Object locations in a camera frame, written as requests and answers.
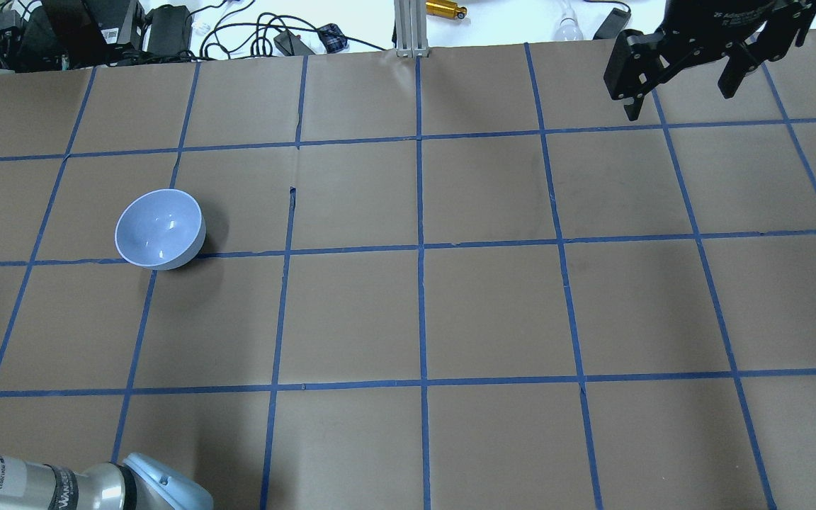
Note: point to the black power brick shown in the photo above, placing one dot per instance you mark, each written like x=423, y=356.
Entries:
x=169, y=30

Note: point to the black electronics box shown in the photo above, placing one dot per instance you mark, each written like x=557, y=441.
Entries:
x=62, y=35

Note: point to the gold cylinder tool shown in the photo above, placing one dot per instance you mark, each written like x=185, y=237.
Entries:
x=446, y=9

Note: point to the brown paper table cover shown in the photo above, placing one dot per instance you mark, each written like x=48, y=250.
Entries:
x=687, y=246

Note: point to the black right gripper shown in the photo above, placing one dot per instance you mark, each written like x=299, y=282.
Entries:
x=723, y=21

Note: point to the blue bowl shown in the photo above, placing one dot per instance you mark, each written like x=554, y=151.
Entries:
x=161, y=230

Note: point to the white light bulb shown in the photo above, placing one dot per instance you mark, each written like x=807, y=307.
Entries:
x=568, y=28

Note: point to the black power adapter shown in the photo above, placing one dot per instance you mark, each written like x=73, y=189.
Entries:
x=616, y=20

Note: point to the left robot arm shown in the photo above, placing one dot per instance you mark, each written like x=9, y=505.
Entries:
x=75, y=485

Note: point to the aluminium frame post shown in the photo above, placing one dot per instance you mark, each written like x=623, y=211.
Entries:
x=410, y=29

